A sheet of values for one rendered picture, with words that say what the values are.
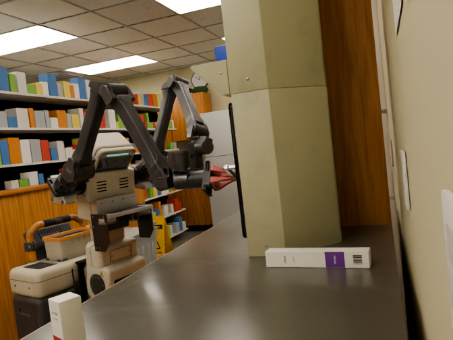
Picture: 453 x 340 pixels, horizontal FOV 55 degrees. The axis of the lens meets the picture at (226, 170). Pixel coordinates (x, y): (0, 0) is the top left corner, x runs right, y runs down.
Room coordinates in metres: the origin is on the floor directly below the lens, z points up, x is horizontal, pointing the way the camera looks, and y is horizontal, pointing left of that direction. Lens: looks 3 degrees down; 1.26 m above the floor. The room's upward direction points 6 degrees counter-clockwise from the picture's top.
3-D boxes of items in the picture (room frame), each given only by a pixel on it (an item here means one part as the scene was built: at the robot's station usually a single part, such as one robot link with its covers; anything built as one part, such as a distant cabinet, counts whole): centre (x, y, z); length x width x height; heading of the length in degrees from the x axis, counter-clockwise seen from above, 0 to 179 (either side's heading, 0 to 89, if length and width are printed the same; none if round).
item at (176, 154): (1.44, 0.17, 1.21); 0.12 x 0.09 x 0.11; 54
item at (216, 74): (1.42, -0.04, 1.46); 0.32 x 0.12 x 0.10; 160
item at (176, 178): (1.42, 0.14, 1.18); 0.07 x 0.06 x 0.07; 72
